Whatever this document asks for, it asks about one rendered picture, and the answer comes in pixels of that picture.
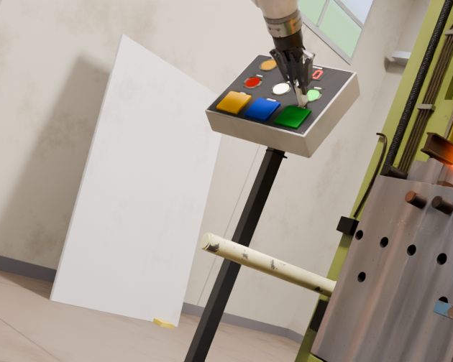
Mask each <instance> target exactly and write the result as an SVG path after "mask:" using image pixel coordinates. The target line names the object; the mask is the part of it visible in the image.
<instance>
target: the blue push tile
mask: <svg viewBox="0 0 453 362"><path fill-rule="evenodd" d="M279 106H280V103H278V102H275V101H270V100H267V99H263V98H258V99H257V100H256V101H255V102H254V103H253V104H252V105H251V106H250V108H249V109H248V110H247V111H246V112H245V113H244V116H246V117H249V118H252V119H257V120H261V121H267V120H268V119H269V118H270V117H271V116H272V115H273V114H274V112H275V111H276V110H277V109H278V108H279Z"/></svg>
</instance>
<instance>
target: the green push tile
mask: <svg viewBox="0 0 453 362"><path fill-rule="evenodd" d="M310 114H311V110H309V109H306V108H300V107H297V106H291V105H287V106H286V107H285V109H284V110H283V111H282V112H281V114H280V115H279V116H278V117H277V118H276V120H274V124H277V125H280V126H285V127H288V128H291V129H296V130H297V129H298V128H299V127H300V125H301V124H302V123H303V122H304V121H305V120H306V119H307V117H308V116H309V115H310Z"/></svg>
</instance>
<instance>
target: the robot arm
mask: <svg viewBox="0 0 453 362"><path fill-rule="evenodd" d="M250 1H252V2H253V3H254V4H255V6H256V7H257V8H260V9H261V11H262V14H263V18H264V20H265V24H266V27H267V31H268V33H269V34H270V35H271V36H272V38H273V43H274V45H275V46H274V48H272V49H271V51H269V53H270V55H271V56H272V57H273V58H274V60H275V62H276V64H277V66H278V68H279V70H280V72H281V74H282V76H283V79H284V81H285V82H290V84H291V85H292V86H293V90H294V93H296V95H297V99H298V104H299V106H303V107H304V106H305V105H306V104H307V103H308V101H309V98H308V85H309V83H310V82H311V81H312V80H313V63H314V58H315V56H316V55H315V53H313V52H312V53H311V54H310V53H309V52H307V51H306V47H305V46H304V45H303V33H302V29H301V27H302V25H303V20H302V16H301V11H300V6H299V4H298V0H250ZM303 56H304V61H305V63H304V65H303ZM287 74H288V75H287Z"/></svg>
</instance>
